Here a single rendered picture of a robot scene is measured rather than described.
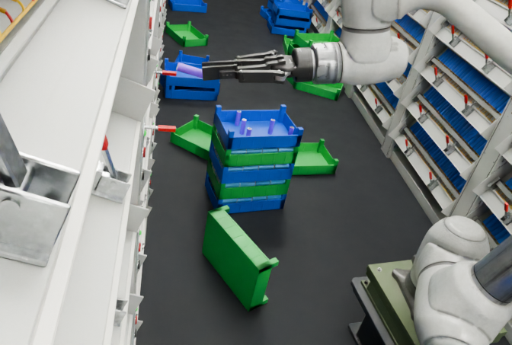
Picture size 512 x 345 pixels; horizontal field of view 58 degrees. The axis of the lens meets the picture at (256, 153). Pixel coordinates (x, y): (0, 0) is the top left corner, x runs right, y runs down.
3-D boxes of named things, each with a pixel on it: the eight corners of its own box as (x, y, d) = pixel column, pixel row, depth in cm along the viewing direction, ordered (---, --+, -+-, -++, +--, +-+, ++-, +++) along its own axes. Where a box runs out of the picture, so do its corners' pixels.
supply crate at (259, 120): (281, 120, 199) (285, 103, 195) (299, 147, 183) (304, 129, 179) (212, 122, 188) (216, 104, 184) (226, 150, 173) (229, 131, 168)
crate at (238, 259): (248, 312, 153) (267, 302, 158) (259, 269, 142) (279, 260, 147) (201, 252, 172) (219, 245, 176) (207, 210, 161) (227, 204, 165)
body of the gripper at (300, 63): (308, 40, 104) (266, 43, 103) (315, 55, 97) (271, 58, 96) (306, 71, 108) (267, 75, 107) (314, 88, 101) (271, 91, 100)
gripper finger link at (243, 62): (284, 56, 101) (283, 54, 103) (232, 58, 101) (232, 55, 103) (283, 73, 104) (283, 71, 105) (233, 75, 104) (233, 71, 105)
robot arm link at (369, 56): (329, 78, 110) (332, 21, 104) (393, 73, 111) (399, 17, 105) (342, 93, 101) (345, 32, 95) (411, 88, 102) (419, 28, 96)
